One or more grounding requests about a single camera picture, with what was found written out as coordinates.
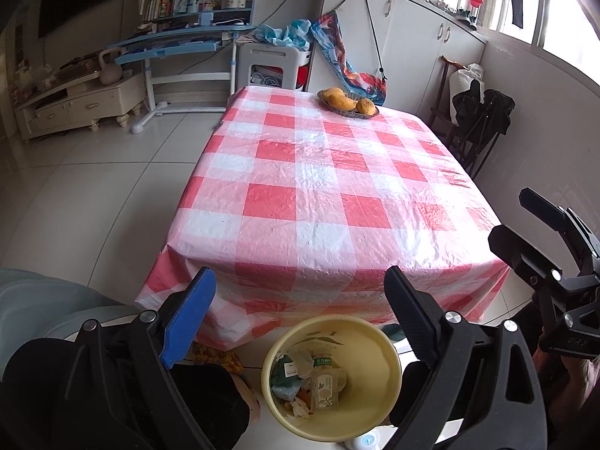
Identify green knitted cloth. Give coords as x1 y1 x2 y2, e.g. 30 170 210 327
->
271 354 301 387

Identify pink checked tablecloth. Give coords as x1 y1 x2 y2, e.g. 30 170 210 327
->
135 85 511 352

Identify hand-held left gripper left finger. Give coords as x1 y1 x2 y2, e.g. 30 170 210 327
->
51 267 216 450

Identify clear plastic bottle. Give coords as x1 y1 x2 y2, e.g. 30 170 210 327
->
307 354 341 413

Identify blue study desk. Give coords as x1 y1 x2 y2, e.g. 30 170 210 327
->
105 0 258 134

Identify grey woven fruit basket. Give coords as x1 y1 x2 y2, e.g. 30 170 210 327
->
317 88 380 118

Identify dark cloth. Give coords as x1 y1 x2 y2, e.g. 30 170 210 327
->
0 337 251 450

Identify white coiled cables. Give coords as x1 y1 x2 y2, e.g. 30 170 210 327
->
250 70 282 89

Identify white tissue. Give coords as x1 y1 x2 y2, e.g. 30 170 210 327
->
281 396 312 419

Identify white plastic stool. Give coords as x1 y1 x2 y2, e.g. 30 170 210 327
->
239 44 312 92

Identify yellow knitted item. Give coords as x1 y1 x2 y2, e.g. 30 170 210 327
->
192 342 242 373

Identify cream television cabinet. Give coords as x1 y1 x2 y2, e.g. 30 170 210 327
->
14 72 145 144

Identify colourful printed bag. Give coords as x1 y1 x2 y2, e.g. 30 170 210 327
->
310 12 389 106

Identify cream kettlebell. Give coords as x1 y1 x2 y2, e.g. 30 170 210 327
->
97 49 123 86

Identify white stuffed bag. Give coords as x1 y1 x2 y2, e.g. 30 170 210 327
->
450 63 486 125

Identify black jacket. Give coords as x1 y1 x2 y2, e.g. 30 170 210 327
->
452 79 515 139

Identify black cord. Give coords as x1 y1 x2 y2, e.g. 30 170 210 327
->
335 0 390 86

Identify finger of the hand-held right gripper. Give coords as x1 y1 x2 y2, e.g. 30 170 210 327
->
488 226 563 291
519 188 600 273

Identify yellow plastic bin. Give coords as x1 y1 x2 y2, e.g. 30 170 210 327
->
261 315 403 442

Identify white cabinet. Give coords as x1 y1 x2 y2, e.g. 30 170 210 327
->
307 0 488 118

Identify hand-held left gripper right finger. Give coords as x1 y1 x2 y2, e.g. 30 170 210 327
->
383 265 547 450

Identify row of books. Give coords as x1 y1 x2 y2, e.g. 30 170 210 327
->
137 0 181 22

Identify blue white plastic bag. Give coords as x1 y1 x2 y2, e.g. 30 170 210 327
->
253 19 312 52

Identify dark wooden chair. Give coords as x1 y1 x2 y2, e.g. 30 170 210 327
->
429 55 498 179

